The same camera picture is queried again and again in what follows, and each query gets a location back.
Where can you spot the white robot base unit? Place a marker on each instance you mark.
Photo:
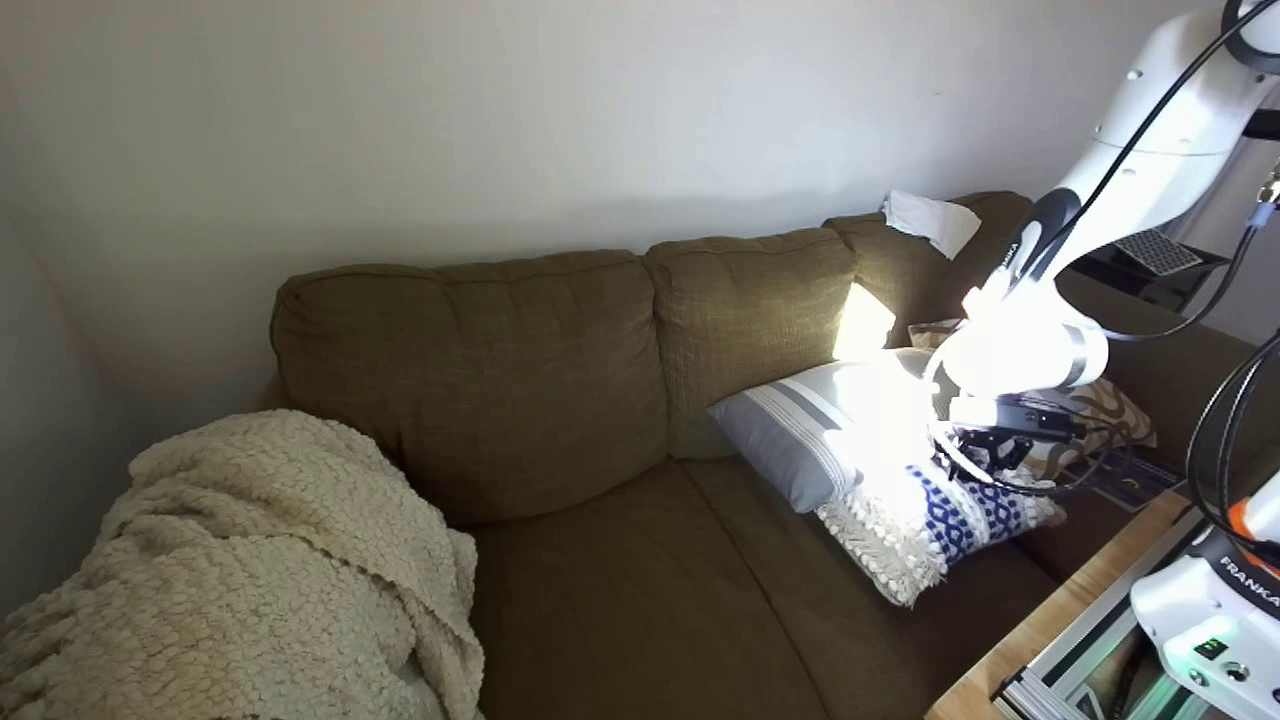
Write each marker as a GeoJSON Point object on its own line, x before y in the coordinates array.
{"type": "Point", "coordinates": [1222, 615]}

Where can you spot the brown fabric sofa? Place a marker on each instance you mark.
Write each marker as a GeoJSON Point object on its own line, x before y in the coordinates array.
{"type": "Point", "coordinates": [562, 386]}

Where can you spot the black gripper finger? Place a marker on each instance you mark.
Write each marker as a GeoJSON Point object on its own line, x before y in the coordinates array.
{"type": "Point", "coordinates": [1025, 464]}
{"type": "Point", "coordinates": [961, 461]}

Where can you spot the cream knitted blanket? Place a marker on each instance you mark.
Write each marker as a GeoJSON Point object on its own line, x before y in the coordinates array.
{"type": "Point", "coordinates": [252, 572]}

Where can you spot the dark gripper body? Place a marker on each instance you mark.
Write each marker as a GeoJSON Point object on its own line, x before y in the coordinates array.
{"type": "Point", "coordinates": [1038, 427]}

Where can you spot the blue white fringed pillow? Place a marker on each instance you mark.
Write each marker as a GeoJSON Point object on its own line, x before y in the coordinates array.
{"type": "Point", "coordinates": [920, 532]}

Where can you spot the grey striped pillow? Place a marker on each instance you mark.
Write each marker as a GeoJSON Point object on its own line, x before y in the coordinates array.
{"type": "Point", "coordinates": [800, 432]}

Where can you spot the black side table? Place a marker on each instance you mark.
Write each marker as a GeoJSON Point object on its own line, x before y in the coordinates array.
{"type": "Point", "coordinates": [1132, 272]}

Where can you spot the metal frame rail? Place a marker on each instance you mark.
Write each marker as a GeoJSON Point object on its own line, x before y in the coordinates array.
{"type": "Point", "coordinates": [1095, 661]}

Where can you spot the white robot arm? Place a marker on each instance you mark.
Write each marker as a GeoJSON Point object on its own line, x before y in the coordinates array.
{"type": "Point", "coordinates": [1132, 146]}

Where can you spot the light wooden table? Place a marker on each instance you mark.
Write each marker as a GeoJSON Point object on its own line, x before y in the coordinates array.
{"type": "Point", "coordinates": [1066, 603]}

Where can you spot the brown wave patterned pillow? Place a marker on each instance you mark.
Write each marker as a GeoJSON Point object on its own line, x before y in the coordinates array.
{"type": "Point", "coordinates": [1113, 423]}

